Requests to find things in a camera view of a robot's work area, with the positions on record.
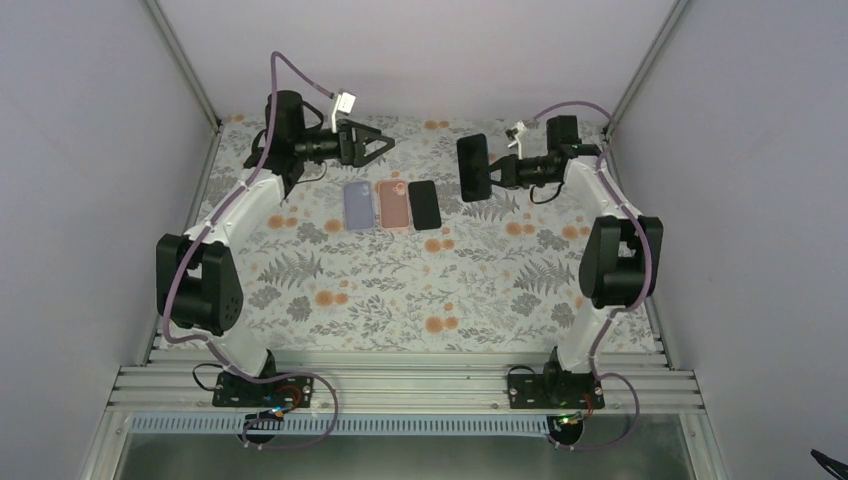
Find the lavender phone case with ring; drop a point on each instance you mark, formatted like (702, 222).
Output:
(359, 213)

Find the floral patterned table mat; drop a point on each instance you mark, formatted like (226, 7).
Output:
(495, 276)

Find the aluminium corner post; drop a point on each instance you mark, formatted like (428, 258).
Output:
(175, 49)
(663, 36)

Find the pink phone case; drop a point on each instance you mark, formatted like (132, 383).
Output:
(393, 205)

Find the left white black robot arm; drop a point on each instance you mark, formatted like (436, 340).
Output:
(199, 293)

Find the aluminium corner post right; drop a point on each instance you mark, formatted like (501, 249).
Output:
(663, 36)

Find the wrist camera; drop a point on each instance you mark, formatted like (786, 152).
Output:
(343, 103)
(514, 136)

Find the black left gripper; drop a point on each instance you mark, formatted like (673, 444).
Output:
(352, 152)

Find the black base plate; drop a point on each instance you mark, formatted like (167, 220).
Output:
(528, 390)
(232, 391)

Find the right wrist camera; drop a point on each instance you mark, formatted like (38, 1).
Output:
(514, 136)

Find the black smartphone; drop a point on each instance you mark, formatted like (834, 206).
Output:
(424, 206)
(473, 165)

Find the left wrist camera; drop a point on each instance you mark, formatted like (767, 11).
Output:
(343, 103)

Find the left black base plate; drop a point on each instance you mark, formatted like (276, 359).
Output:
(232, 391)

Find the grey slotted cable duct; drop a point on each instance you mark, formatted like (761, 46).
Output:
(304, 424)

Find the aluminium rail base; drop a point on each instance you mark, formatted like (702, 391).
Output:
(400, 382)

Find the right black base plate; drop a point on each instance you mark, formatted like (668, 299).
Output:
(528, 390)

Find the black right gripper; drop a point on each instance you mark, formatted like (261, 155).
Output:
(510, 173)

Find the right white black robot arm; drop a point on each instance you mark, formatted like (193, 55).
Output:
(616, 272)

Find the aluminium corner post left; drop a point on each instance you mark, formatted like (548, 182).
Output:
(175, 49)

